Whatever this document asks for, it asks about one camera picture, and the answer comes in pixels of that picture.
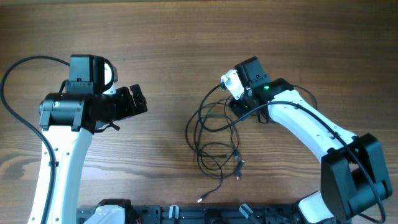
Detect black USB cable short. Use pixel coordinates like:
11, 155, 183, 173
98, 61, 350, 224
194, 142, 240, 203

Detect black USB cable long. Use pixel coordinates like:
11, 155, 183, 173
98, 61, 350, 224
185, 98, 246, 181

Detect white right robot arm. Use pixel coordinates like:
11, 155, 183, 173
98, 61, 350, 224
221, 57, 392, 223

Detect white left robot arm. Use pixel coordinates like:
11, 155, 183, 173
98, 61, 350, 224
29, 55, 147, 223

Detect black left camera cable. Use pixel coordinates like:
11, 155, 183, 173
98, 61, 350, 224
0, 55, 121, 224

